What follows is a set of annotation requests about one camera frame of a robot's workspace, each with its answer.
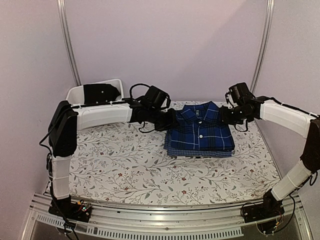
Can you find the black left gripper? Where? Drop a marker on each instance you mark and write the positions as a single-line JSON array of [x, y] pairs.
[[172, 121]]

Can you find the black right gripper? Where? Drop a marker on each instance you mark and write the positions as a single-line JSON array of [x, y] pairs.
[[225, 119]]

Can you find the blue gingham shirt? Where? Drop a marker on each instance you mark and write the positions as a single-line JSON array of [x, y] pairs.
[[197, 153]]

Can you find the dark blue plaid shirt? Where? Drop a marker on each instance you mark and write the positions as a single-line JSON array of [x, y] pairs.
[[200, 129]]

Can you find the white plastic bin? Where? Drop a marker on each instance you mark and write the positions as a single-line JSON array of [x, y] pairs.
[[75, 95]]

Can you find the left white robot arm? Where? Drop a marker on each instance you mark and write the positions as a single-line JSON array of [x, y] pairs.
[[68, 119]]

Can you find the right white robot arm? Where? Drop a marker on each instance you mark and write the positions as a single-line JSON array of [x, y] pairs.
[[305, 128]]

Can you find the floral patterned table mat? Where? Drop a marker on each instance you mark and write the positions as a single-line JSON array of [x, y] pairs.
[[113, 161]]

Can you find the black shirt in bin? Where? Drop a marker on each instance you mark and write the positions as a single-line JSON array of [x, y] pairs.
[[100, 93]]

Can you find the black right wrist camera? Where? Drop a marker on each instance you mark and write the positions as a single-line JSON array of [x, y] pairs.
[[240, 93]]

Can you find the right aluminium frame post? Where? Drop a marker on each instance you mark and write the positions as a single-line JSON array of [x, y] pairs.
[[270, 4]]

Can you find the aluminium frame post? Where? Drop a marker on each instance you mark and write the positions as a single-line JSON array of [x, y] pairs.
[[62, 12], [270, 4]]

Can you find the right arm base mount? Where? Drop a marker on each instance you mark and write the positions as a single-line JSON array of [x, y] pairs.
[[262, 212]]

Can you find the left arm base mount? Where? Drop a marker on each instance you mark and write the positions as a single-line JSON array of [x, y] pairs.
[[65, 208]]

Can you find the left aluminium frame post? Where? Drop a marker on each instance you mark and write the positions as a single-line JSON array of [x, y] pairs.
[[62, 12]]

